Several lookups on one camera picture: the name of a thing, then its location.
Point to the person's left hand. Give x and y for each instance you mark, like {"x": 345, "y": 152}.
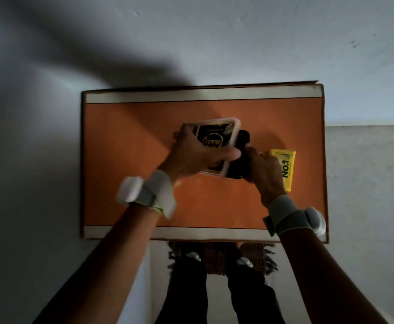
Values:
{"x": 192, "y": 155}

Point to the person's right hand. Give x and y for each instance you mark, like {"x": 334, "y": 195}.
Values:
{"x": 267, "y": 175}

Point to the person's left thumb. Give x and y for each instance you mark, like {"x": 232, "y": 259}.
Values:
{"x": 227, "y": 153}

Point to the person's right fingers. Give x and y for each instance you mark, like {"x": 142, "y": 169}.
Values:
{"x": 254, "y": 156}

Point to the black container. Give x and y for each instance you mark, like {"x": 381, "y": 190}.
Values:
{"x": 240, "y": 167}

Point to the white lid with black label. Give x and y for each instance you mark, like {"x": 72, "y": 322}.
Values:
{"x": 217, "y": 133}

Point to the person's left forearm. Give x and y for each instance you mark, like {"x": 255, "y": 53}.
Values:
{"x": 116, "y": 259}

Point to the person's right forearm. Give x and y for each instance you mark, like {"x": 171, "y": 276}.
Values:
{"x": 315, "y": 276}

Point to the yellow packet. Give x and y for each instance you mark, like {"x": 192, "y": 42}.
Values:
{"x": 287, "y": 168}

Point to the white right wrist tracker band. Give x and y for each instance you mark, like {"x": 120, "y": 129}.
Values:
{"x": 294, "y": 217}

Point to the white wrist tracker band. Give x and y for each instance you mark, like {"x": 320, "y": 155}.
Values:
{"x": 294, "y": 217}
{"x": 149, "y": 194}

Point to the white left wrist tracker band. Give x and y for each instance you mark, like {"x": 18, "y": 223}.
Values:
{"x": 149, "y": 194}

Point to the orange table with white strips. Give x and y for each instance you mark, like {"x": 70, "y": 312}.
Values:
{"x": 122, "y": 165}

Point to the white ankle tracker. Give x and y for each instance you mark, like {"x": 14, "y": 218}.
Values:
{"x": 194, "y": 256}
{"x": 245, "y": 262}

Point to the brown woven mat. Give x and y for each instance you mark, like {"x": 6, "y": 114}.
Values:
{"x": 217, "y": 259}

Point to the person's black trousers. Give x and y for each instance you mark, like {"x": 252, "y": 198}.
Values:
{"x": 186, "y": 293}

